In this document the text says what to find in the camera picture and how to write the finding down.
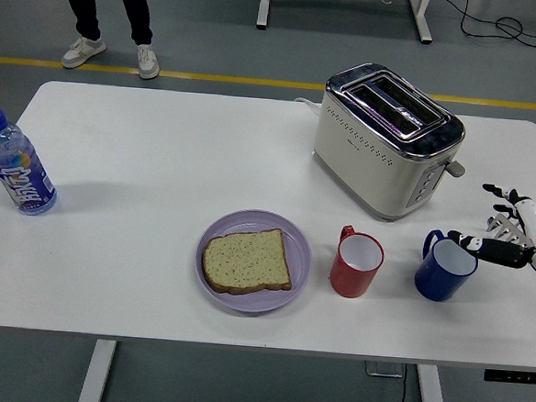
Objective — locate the blue enamel cup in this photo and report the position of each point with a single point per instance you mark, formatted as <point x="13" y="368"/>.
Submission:
<point x="437" y="282"/>

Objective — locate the red enamel cup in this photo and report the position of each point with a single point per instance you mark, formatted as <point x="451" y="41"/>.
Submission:
<point x="350" y="280"/>

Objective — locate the white background desk leg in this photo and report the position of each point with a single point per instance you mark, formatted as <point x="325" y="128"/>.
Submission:
<point x="421" y="18"/>
<point x="263" y="7"/>

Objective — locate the bread slice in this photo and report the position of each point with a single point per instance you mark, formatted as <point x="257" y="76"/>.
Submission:
<point x="245" y="261"/>

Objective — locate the silver metal toast rack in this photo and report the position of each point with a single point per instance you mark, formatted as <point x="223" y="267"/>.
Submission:
<point x="507" y="231"/>

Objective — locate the black table control panel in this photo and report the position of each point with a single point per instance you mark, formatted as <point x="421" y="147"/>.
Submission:
<point x="509" y="376"/>

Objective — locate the white table leg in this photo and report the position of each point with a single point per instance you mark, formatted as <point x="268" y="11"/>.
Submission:
<point x="433" y="401"/>
<point x="97" y="373"/>

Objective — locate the cream chrome toaster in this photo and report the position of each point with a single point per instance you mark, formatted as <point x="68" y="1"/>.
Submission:
<point x="366" y="171"/>

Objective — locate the grey box under table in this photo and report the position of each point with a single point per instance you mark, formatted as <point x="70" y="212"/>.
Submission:
<point x="382" y="369"/>

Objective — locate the purple round plate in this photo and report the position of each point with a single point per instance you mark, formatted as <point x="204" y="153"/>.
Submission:
<point x="242" y="302"/>

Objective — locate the person with grey-white shoes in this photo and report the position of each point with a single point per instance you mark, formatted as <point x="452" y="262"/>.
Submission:
<point x="86" y="4"/>

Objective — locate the blue-capped plastic water bottle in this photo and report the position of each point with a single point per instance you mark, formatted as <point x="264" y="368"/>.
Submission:
<point x="21" y="179"/>

